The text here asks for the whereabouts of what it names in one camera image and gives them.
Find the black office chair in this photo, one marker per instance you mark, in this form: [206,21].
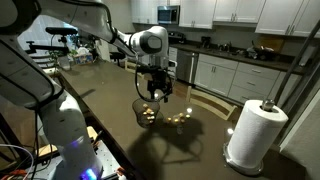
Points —
[117,56]

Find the light wooden chair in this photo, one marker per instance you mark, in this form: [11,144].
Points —
[211,103]

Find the black coffee maker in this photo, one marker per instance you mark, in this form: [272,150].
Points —
[205,41]

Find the white paper towel roll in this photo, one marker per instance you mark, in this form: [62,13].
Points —
[254,133]

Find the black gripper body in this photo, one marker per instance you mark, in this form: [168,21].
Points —
[159,80]

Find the stainless steel microwave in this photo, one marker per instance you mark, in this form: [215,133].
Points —
[168,14]

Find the stainless steel dishwasher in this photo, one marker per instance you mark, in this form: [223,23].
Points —
[186,65]

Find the tissue box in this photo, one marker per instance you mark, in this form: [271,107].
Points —
[83,56]

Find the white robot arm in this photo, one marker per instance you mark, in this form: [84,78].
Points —
[25,84]

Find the silver paper towel holder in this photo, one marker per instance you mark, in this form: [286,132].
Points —
[266,105]

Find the black wire mesh bowl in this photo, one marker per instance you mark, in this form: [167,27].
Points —
[147,113]

